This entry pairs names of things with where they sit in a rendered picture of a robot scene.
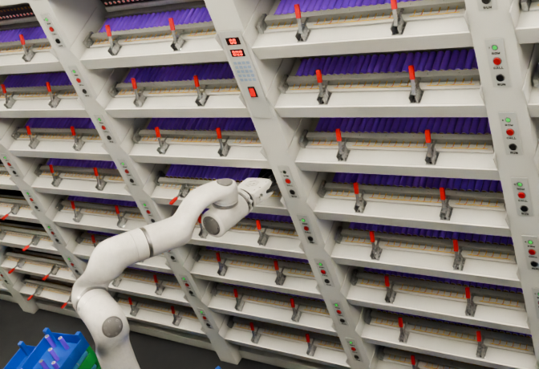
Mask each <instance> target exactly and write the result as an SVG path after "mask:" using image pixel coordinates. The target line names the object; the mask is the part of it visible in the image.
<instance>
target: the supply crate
mask: <svg viewBox="0 0 539 369"><path fill-rule="evenodd" d="M43 333H44V334H45V336H46V335H50V337H51V338H52V340H53V341H54V342H55V344H56V347H55V348H53V350H54V351H55V353H56V354H57V356H58V357H59V361H58V362H56V363H57V364H58V365H59V369H73V367H74V366H75V365H76V364H77V362H78V361H79V359H80V358H81V356H82V355H83V353H84V352H85V350H86V349H87V348H88V347H89V346H90V345H89V343H88V342H87V340H86V339H85V338H84V336H83V334H82V333H81V332H80V331H77V332H76V333H75V335H69V334H62V333H55V332H51V331H50V329H49V328H45V329H44V330H43ZM45 336H44V337H43V339H42V340H41V341H40V343H39V344H38V345H37V347H36V348H35V349H34V350H33V351H32V352H31V353H30V355H29V356H28V358H27V359H26V360H25V362H24V363H23V364H22V366H21V367H20V368H19V369H43V367H42V366H41V364H40V363H39V361H40V360H41V359H43V360H44V362H45V363H46V364H47V366H48V367H49V368H50V369H54V367H53V366H52V365H51V363H52V362H53V361H55V360H54V358H53V357H52V356H51V354H50V352H49V351H48V350H49V348H52V347H51V345H50V344H49V342H48V341H47V340H46V338H45ZM60 336H62V337H63V338H64V340H65V341H66V343H67V345H68V346H69V349H68V350H65V348H64V347H63V345H62V344H61V342H60V341H59V340H58V338H59V337H60Z"/></svg>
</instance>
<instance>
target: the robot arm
mask: <svg viewBox="0 0 539 369"><path fill-rule="evenodd" d="M276 182H277V181H276V179H275V176H274V174H270V172H267V173H266V174H264V175H263V176H262V177H258V178H247V179H245V180H244V181H242V182H241V183H240V184H239V185H238V186H237V183H236V182H235V181H234V180H232V179H229V178H223V179H219V180H214V181H211V182H209V183H207V184H203V185H201V186H199V187H197V188H195V189H194V190H193V191H192V192H190V193H189V194H188V195H187V196H186V198H185V199H184V200H183V201H182V202H181V204H180V206H179V208H178V209H177V211H176V212H175V214H174V215H173V216H171V217H170V218H167V219H164V220H162V221H158V222H155V223H152V224H150V225H145V226H142V227H139V228H137V229H134V230H131V231H128V232H126V233H121V234H119V235H116V236H114V237H109V238H108V239H106V240H104V241H101V242H100V243H99V244H98V245H97V246H96V247H95V248H94V250H93V252H92V254H91V257H90V259H89V262H88V264H87V268H86V269H85V271H84V273H83V275H82V276H81V277H80V278H79V279H77V280H76V282H75V284H74V285H73V288H72V292H71V302H72V306H73V307H74V309H75V311H76V313H77V314H78V315H79V317H80V318H81V319H82V320H83V322H84V323H85V325H86V326H87V328H88V330H89V331H90V333H91V336H92V338H93V339H94V342H95V353H96V356H97V359H98V361H99V365H100V366H101V369H140V366H139V364H138V363H137V360H136V357H135V354H134V351H133V349H132V345H131V343H130V339H129V332H130V329H129V325H128V321H127V318H126V316H125V314H124V312H123V310H122V309H121V307H120V306H119V304H118V303H117V302H116V301H115V300H114V298H113V297H112V296H111V295H110V294H109V293H108V287H109V284H110V282H112V281H113V280H115V279H116V278H117V277H119V276H120V275H121V274H122V273H123V271H124V270H125V269H126V268H127V267H128V266H130V265H133V264H135V263H137V262H141V261H143V260H146V259H149V258H150V257H155V256H156V255H159V254H162V253H165V252H168V251H169V250H172V249H175V248H178V247H181V246H183V245H185V244H187V243H188V242H189V241H190V240H191V238H192V235H193V230H194V228H195V225H196V223H197V219H198V217H199V216H200V215H201V213H202V212H203V211H204V210H205V209H206V208H207V207H208V206H209V205H211V204H212V205H211V207H210V209H209V210H208V211H206V212H205V213H204V214H203V215H202V217H201V224H202V226H203V228H204V229H205V231H206V232H207V233H208V234H209V235H211V236H213V237H221V236H222V235H224V234H225V233H226V232H227V231H229V230H230V229H231V228H232V227H234V226H235V224H236V223H238V222H239V221H240V220H241V219H243V218H244V217H245V216H247V215H248V214H249V213H250V212H251V211H252V210H253V207H254V206H256V205H258V204H260V203H262V202H263V201H264V200H265V199H267V198H268V197H270V196H271V195H272V194H273V192H274V191H273V190H275V189H277V188H278V184H276Z"/></svg>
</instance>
